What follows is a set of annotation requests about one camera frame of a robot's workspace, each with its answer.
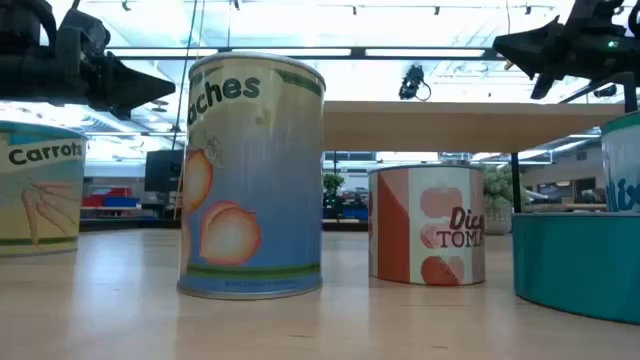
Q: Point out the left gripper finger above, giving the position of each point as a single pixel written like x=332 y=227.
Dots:
x=130 y=90

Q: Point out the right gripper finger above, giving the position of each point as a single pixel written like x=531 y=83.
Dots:
x=540 y=47
x=543 y=85

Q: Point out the mixed vegetables can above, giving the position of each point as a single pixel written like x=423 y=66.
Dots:
x=622 y=165

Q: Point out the tall carrots can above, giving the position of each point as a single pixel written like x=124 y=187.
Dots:
x=42 y=200

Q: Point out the tall peaches can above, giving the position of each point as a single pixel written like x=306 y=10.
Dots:
x=260 y=175

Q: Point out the short teal can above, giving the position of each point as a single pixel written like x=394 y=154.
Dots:
x=575 y=265

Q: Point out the diced tomatoes can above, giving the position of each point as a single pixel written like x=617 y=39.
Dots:
x=425 y=225

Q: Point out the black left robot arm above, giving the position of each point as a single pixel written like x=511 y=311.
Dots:
x=22 y=75

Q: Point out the wooden shelf with black legs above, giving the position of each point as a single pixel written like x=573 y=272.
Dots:
x=450 y=125

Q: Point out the black ceiling-mounted device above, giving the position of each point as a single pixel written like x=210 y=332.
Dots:
x=605 y=91

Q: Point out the black monitor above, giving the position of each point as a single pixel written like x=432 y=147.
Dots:
x=162 y=170

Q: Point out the red storage bin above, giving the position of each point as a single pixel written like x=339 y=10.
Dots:
x=107 y=192

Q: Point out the blue storage bin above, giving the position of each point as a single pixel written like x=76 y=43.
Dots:
x=122 y=202

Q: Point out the potted green plant, white pot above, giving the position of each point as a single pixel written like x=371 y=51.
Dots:
x=497 y=192

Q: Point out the black overhead track beam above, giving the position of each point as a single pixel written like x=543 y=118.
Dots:
x=357 y=51

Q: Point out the small dark-potted green plant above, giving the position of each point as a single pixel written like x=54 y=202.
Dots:
x=332 y=182

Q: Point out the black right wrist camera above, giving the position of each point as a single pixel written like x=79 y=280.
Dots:
x=595 y=12

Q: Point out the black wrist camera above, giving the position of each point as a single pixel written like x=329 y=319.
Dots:
x=595 y=12
x=82 y=30

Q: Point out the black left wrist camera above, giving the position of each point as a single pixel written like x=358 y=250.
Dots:
x=82 y=30

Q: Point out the black overhead camera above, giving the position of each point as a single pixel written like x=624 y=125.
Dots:
x=411 y=82

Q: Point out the black metal rig frame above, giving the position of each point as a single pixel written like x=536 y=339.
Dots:
x=125 y=224

